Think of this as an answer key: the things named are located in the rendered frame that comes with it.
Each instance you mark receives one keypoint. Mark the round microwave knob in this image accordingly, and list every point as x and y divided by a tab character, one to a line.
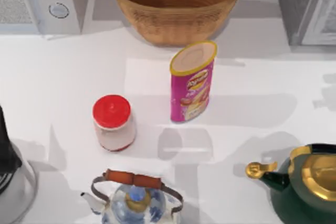
59	10

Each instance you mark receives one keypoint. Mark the green and gold kettle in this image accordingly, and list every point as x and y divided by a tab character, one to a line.
296	197

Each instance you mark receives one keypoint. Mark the blue and white teapot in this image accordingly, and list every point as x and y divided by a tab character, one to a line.
136	205

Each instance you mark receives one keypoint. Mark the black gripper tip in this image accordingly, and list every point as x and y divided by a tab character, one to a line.
6	140

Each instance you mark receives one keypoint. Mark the woven wicker basket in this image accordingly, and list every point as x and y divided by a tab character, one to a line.
176	22

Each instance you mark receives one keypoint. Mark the silver kettle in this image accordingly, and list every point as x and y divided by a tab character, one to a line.
18	195

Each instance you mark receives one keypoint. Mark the white jar with red lid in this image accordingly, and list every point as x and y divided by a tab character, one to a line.
113	124

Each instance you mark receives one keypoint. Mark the pink can with yellow rim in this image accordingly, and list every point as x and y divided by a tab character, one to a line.
189	98

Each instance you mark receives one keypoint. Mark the pale microwave oven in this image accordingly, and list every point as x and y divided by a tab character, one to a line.
76	3

